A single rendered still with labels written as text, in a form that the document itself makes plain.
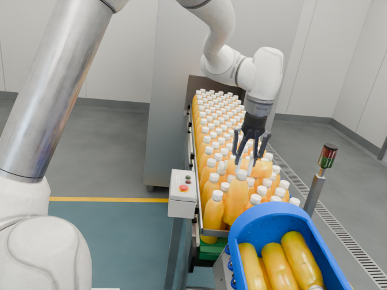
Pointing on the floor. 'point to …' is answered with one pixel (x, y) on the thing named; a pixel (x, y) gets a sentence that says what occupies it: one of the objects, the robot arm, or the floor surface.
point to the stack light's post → (314, 194)
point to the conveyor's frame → (190, 250)
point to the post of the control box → (173, 252)
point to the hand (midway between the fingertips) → (244, 166)
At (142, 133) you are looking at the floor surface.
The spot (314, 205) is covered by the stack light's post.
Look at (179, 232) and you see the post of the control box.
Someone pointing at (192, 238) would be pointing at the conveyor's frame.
